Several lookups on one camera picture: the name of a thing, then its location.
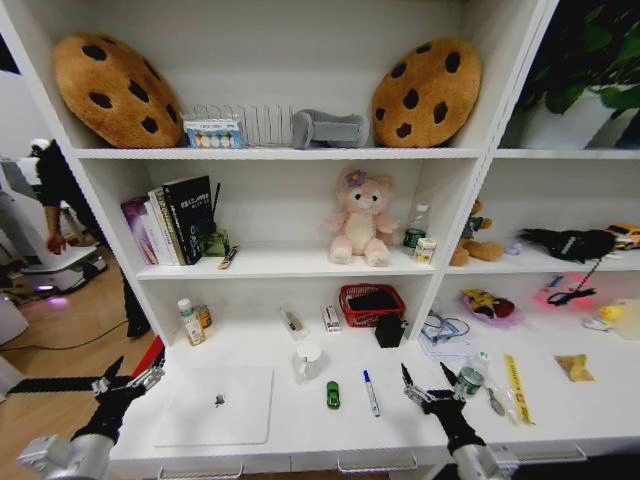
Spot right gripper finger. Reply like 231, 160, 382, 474
400, 362, 436, 407
439, 361, 465, 401

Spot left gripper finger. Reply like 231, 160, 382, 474
130, 356, 167, 395
91, 355, 127, 396

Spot red panel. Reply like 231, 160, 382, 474
130, 334, 167, 377

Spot white paper sheet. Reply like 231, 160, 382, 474
418, 323, 477, 360

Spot blue white marker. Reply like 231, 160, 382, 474
362, 369, 382, 419

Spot spoon in clear wrapper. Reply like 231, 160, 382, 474
486, 383, 522, 427

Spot blue framed glasses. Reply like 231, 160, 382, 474
421, 309, 472, 347

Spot small black box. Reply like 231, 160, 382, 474
374, 314, 410, 350

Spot yellow printed strip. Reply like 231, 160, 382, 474
502, 353, 536, 427

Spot white laptop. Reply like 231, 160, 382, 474
152, 365, 275, 448

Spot red plastic basket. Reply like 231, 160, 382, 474
339, 283, 407, 329

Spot small white carton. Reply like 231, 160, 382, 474
320, 303, 344, 333

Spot white mug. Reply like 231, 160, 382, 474
292, 340, 325, 385

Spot white rounded floor object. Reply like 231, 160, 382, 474
0, 294, 30, 347

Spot yellow snack packet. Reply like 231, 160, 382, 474
554, 353, 597, 384

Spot small yellow white box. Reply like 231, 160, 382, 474
414, 236, 438, 266

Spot clear packet with tool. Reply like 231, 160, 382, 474
279, 305, 310, 342

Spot brown plush bear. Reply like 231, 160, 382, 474
449, 198, 506, 268

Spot small brown pen knife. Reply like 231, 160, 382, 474
216, 244, 241, 272

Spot pink card with black ribbon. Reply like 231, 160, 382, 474
533, 271, 597, 312

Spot white book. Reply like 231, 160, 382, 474
144, 191, 174, 267

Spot purple book box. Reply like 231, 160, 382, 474
120, 195, 159, 267

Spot green reed diffuser bottle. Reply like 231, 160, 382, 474
198, 181, 232, 259

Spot book with gold spine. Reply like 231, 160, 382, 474
154, 186, 187, 267

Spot upright clear water bottle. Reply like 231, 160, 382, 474
403, 201, 432, 257

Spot black book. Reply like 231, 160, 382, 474
161, 175, 214, 267

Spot white shelf desk unit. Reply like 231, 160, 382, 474
0, 0, 640, 480

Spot yellow rubber duck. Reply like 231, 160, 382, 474
596, 304, 627, 327

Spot pink plush cat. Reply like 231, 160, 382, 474
325, 168, 402, 268

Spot black plush toy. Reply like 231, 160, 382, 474
518, 226, 619, 265

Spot pale cream pouch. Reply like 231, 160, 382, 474
581, 297, 640, 342

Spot person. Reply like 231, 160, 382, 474
28, 138, 152, 340

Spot yellow toy car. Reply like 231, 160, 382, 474
606, 222, 640, 250

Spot box with coloured dots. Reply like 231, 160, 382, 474
181, 113, 247, 150

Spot large cookie cushion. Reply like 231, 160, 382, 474
51, 32, 184, 149

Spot small cookie cushion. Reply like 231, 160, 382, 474
370, 37, 484, 149

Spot green potted plant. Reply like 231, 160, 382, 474
514, 0, 640, 117

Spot black floor cable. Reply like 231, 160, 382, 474
0, 318, 132, 353

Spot black ribbed robot cable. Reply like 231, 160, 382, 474
6, 377, 96, 397

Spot silver drawer handle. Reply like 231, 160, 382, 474
499, 441, 589, 464
336, 451, 419, 474
156, 461, 245, 480

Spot white wire file rack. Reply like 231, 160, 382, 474
186, 103, 297, 149

